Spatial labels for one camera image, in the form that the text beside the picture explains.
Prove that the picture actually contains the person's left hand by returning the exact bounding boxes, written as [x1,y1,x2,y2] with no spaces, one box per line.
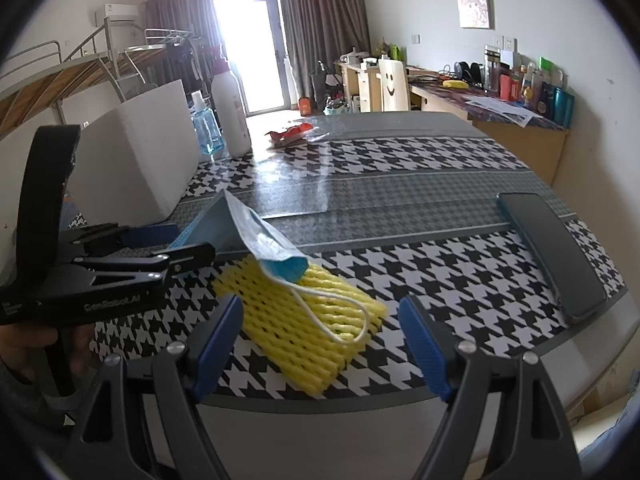
[0,322,96,386]

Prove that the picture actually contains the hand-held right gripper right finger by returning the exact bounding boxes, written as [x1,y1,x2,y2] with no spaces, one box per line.
[398,294,586,480]

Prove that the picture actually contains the white bottle with red pump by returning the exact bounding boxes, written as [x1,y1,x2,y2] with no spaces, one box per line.
[210,45,252,157]

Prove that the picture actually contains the blue face mask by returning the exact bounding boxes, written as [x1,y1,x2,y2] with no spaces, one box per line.
[167,189,376,345]

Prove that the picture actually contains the row of toiletry bottles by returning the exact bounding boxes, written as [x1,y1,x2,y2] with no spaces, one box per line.
[482,44,576,128]

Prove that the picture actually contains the black desk device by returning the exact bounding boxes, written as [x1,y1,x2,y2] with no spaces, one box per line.
[452,61,485,86]

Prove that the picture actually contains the printed paper sheets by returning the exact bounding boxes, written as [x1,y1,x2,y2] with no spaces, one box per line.
[462,96,538,126]

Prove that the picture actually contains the wooden chair with smiley face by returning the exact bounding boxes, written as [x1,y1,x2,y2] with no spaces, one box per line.
[377,59,412,112]

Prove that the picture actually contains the black smartphone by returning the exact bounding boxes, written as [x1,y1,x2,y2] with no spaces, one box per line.
[496,192,611,325]

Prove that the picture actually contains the white foam box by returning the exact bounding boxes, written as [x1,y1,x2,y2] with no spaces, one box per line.
[70,79,201,225]

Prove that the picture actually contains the person's left forearm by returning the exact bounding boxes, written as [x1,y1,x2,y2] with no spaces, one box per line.
[0,360,66,431]

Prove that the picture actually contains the blue liquid spray bottle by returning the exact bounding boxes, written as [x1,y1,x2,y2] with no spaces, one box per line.
[190,91,224,156]

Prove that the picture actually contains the brown curtain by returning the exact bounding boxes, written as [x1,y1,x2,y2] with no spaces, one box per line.
[276,0,373,106]
[145,0,223,61]

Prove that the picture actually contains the dark hanging clothes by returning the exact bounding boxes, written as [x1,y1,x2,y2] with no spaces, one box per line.
[170,40,201,81]

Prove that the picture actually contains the wall poster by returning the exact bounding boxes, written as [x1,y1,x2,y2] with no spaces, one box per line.
[456,0,493,29]

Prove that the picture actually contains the yellow foam net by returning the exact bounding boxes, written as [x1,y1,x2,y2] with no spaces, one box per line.
[212,255,390,395]

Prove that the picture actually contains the metal bunk bed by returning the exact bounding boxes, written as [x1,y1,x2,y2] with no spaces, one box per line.
[102,17,211,93]
[0,40,151,133]

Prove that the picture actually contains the dark patterned desk cloth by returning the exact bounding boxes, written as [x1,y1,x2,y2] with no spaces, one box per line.
[407,67,571,133]

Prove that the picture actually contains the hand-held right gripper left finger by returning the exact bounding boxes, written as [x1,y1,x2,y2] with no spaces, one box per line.
[62,292,246,480]

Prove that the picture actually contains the wooden desk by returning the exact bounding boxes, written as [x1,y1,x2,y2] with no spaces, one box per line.
[334,60,386,113]
[407,67,571,186]

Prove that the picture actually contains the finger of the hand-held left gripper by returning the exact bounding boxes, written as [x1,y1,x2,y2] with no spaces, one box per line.
[62,224,181,256]
[72,242,217,281]

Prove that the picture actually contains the white air conditioner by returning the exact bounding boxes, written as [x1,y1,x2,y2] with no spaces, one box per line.
[95,4,139,25]

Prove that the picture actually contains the glass balcony door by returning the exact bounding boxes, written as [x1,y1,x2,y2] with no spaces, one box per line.
[212,0,293,113]

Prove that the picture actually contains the red snack wrapper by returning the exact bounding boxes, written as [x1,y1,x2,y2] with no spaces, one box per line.
[265,122,313,148]

